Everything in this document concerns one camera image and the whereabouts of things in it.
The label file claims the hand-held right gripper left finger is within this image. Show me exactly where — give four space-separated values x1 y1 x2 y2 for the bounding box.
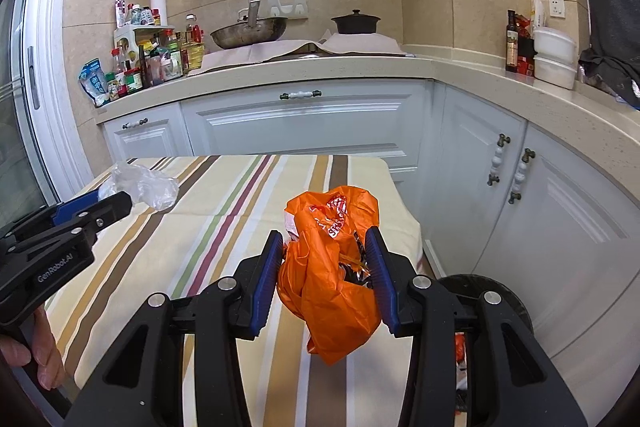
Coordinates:
65 229 286 427

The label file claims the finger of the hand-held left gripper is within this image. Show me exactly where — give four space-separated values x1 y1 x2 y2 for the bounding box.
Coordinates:
0 192 101 244
0 191 134 260

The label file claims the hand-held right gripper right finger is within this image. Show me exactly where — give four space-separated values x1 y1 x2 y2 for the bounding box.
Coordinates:
364 227 588 427

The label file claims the clear plastic wrap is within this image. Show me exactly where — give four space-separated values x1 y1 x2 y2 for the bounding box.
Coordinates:
97 161 180 212

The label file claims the black trash bin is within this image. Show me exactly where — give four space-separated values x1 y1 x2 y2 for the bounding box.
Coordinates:
435 273 533 418

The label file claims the person's left hand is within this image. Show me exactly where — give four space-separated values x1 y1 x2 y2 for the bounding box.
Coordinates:
0 307 66 390

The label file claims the striped tablecloth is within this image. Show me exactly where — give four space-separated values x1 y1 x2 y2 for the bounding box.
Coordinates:
42 154 426 427

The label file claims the blue snack packet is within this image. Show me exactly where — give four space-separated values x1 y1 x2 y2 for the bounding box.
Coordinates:
78 59 112 108

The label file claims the glass sliding door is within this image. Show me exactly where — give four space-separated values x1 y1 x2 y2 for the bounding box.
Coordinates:
0 0 101 218

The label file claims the cluster of condiment bottles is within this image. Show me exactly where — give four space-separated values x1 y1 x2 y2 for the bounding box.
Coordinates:
107 0 206 100

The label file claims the white spice rack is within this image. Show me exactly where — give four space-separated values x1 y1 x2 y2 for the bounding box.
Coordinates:
114 25 176 58

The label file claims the steel wok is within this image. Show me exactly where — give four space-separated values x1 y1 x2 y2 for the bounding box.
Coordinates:
210 0 289 50

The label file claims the beige stove cover cloth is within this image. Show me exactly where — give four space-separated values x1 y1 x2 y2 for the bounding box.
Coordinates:
187 33 406 75

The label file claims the black lidded pot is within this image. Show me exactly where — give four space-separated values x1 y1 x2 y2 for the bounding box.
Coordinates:
331 9 381 35

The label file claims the dark red box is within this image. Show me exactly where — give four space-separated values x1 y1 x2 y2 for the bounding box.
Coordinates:
517 36 537 78

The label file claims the dark oil bottle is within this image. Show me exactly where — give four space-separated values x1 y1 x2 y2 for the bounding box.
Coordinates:
505 9 519 74

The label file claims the white lidded bowl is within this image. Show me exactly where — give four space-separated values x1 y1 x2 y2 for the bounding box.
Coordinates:
534 54 578 90
532 27 576 65

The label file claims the dark cloth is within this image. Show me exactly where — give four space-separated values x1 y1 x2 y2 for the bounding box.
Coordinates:
575 0 640 110

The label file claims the white bronze cabinet handle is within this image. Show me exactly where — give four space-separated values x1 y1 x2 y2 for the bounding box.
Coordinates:
487 134 511 186
509 148 536 205

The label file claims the white wall holder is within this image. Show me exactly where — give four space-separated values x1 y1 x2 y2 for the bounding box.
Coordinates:
267 0 308 18

